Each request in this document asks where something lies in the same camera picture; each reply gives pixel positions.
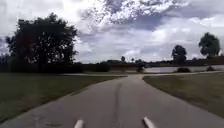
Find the low dark bush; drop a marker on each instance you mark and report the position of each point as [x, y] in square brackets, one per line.
[140, 67]
[183, 70]

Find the grey asphalt path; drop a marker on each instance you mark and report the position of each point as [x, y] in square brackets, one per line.
[116, 103]

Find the distant tree line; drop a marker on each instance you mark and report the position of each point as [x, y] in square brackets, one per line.
[160, 62]

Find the pale water surface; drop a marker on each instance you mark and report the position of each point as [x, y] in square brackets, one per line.
[166, 69]

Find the small round tree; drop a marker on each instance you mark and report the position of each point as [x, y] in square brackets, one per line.
[179, 53]
[209, 45]

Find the robot's own part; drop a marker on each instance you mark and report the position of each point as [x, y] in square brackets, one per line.
[79, 124]
[149, 122]

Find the large dark tree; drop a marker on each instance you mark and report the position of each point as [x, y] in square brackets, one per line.
[43, 43]

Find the grass field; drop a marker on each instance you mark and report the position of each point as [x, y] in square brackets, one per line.
[30, 90]
[196, 86]

